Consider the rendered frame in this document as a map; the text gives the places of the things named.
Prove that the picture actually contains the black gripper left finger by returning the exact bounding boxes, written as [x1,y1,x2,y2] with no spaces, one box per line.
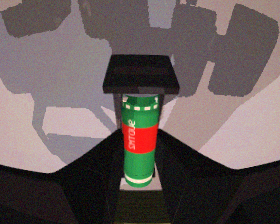
[0,128,125,224]

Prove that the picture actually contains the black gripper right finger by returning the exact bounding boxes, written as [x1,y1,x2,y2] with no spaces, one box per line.
[155,128,280,224]

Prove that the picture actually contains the green and red battery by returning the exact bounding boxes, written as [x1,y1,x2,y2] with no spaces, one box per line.
[121,95,160,188]

